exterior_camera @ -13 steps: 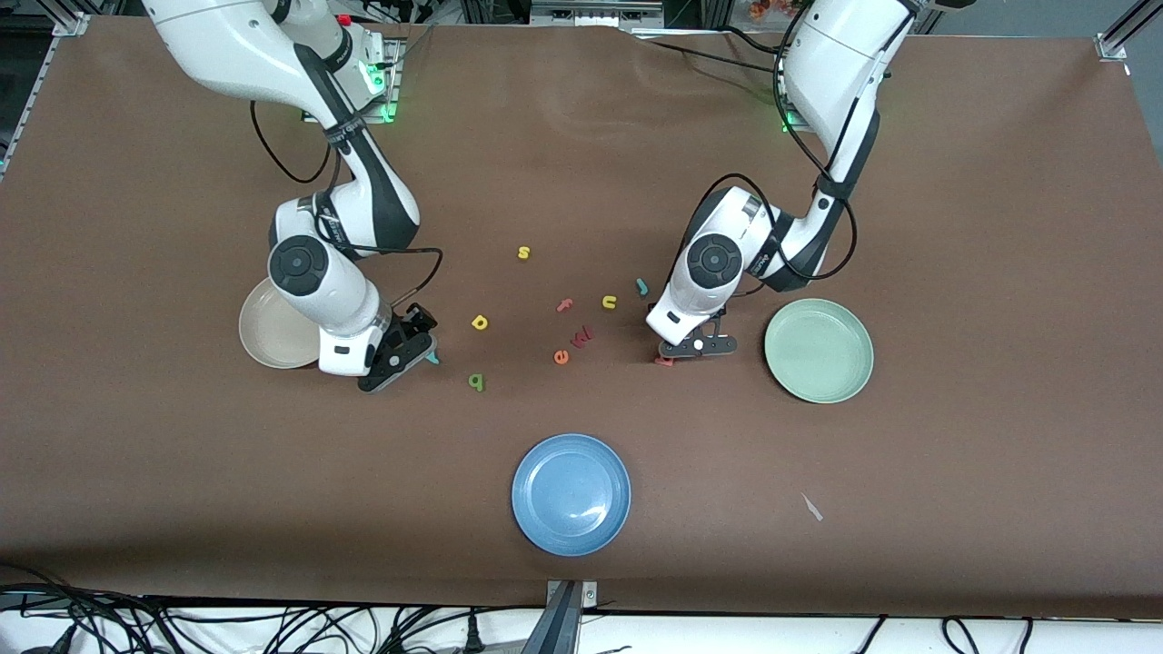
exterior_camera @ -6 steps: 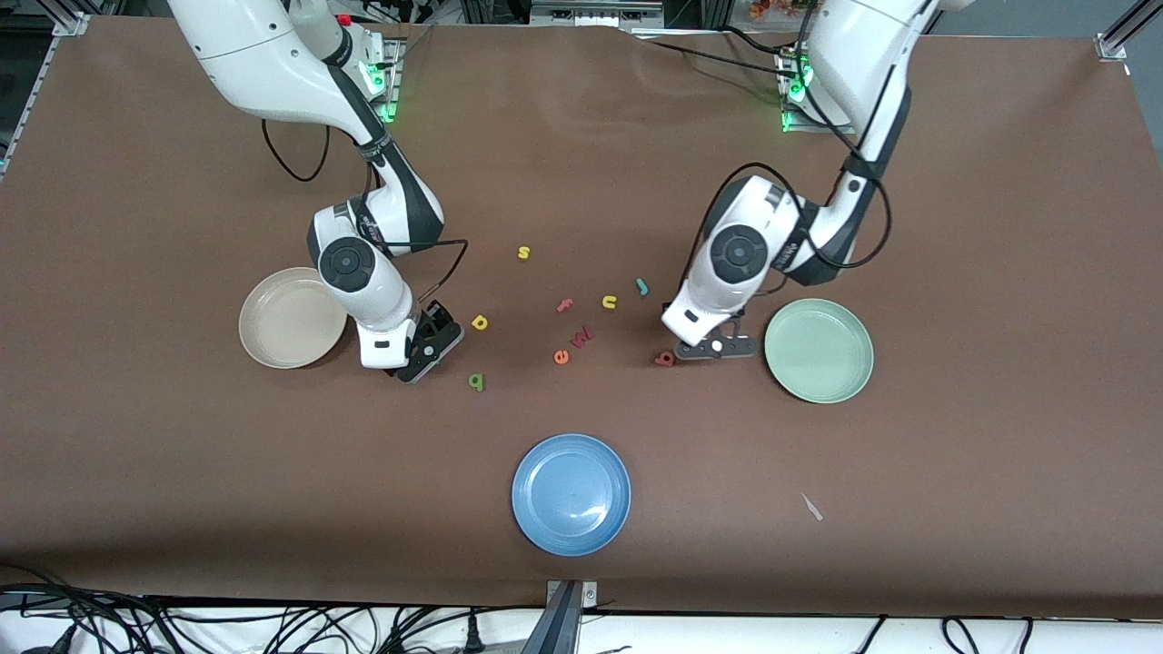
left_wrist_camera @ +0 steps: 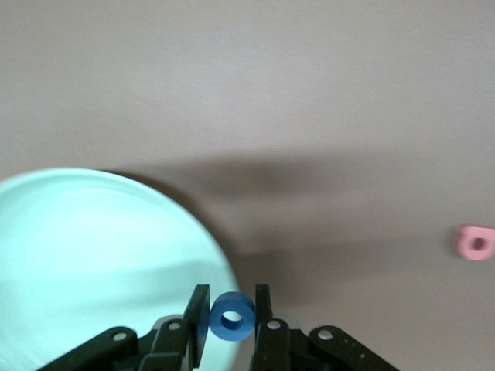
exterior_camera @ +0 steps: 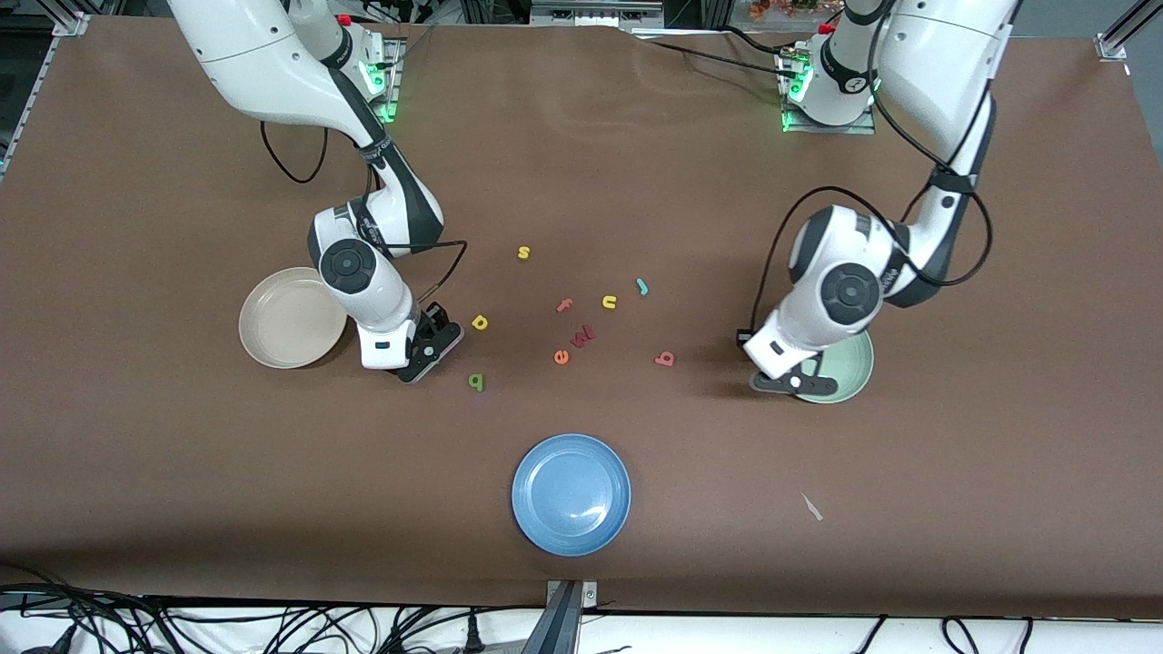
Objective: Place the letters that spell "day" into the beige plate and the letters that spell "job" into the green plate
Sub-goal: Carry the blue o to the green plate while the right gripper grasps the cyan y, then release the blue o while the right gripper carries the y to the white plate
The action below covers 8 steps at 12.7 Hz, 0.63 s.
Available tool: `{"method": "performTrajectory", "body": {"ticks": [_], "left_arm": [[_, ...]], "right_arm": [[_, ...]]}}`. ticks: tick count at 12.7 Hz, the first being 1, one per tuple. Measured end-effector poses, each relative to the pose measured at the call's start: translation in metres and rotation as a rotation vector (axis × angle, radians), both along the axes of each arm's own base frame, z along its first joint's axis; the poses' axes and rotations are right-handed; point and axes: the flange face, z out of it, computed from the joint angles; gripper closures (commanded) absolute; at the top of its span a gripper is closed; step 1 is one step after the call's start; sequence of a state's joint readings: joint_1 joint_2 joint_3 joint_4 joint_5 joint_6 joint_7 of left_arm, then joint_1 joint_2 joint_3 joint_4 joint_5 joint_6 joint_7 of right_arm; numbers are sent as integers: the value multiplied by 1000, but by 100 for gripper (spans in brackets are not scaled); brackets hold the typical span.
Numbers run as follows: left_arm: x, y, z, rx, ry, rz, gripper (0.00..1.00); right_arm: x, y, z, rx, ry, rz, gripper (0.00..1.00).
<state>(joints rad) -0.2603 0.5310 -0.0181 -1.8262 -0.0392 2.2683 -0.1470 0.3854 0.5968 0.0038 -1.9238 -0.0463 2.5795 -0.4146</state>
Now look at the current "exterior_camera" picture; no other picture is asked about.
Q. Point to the beige brown round plate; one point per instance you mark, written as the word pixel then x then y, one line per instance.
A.
pixel 282 322

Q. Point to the grey metal frame structure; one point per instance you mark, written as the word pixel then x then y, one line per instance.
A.
pixel 591 14

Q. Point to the aluminium frame rail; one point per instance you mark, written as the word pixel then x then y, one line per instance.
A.
pixel 25 100

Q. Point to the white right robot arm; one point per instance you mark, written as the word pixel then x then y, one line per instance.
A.
pixel 273 54

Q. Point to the small white paper scrap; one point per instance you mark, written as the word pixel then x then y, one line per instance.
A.
pixel 811 507

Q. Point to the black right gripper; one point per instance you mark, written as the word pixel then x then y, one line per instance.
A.
pixel 435 321

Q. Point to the aluminium corner bracket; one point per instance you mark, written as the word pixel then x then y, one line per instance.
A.
pixel 71 24
pixel 1110 47

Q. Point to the dark red foam letter w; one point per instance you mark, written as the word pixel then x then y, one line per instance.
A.
pixel 583 337

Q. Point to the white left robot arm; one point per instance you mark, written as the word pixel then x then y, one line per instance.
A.
pixel 927 54

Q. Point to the light green round plate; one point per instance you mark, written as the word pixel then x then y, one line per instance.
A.
pixel 849 368

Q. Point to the metal table edge bracket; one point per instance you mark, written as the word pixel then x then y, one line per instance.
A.
pixel 565 627

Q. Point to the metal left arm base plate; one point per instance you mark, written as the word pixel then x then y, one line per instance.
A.
pixel 827 129

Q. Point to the orange dried leaves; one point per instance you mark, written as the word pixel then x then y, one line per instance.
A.
pixel 781 9

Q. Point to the brown table cover sheet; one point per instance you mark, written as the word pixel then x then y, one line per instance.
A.
pixel 182 472

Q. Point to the blue round plate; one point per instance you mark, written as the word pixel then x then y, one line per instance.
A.
pixel 571 495

